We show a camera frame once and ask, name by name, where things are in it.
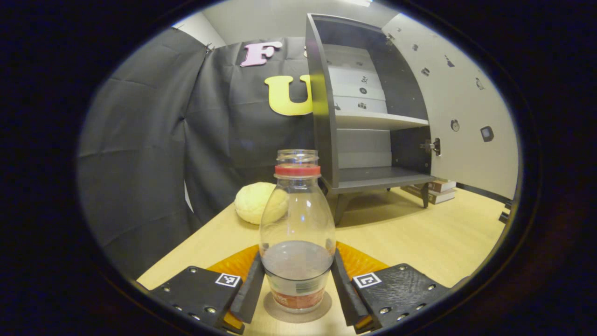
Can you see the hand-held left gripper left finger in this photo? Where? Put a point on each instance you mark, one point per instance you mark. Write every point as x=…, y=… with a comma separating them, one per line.
x=249, y=294

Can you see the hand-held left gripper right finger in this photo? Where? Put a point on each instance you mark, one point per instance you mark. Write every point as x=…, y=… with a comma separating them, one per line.
x=344, y=294

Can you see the clear plastic bottle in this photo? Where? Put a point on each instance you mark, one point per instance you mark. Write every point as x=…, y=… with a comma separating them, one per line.
x=297, y=214

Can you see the dark grey cabinet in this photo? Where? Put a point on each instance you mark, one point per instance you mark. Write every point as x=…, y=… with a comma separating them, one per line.
x=322, y=116

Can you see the grey cabinet door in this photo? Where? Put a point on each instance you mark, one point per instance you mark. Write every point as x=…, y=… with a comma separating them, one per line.
x=466, y=107

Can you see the metal door hinge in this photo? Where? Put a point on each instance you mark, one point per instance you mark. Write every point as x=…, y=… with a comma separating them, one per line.
x=433, y=146

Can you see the cabinet shelf board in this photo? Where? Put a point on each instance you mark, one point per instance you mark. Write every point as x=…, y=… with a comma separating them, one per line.
x=373, y=120

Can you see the round yellow bread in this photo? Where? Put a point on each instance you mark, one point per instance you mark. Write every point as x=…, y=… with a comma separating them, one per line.
x=254, y=203

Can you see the brown book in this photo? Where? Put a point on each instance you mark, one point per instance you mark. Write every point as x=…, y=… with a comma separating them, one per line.
x=443, y=185

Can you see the black backdrop cloth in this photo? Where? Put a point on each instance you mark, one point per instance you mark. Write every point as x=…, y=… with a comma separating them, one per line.
x=140, y=163

